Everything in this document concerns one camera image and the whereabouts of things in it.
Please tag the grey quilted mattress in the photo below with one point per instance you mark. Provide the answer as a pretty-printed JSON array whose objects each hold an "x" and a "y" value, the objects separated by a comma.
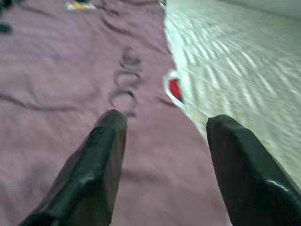
[{"x": 235, "y": 58}]

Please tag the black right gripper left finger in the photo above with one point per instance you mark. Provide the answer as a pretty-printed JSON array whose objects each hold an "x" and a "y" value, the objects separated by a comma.
[{"x": 89, "y": 179}]

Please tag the mauve cartoon print blanket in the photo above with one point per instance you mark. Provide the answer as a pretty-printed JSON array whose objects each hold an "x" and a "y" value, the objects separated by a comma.
[{"x": 58, "y": 82}]

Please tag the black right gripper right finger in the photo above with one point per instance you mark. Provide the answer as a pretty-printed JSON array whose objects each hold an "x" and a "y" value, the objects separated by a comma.
[{"x": 247, "y": 179}]

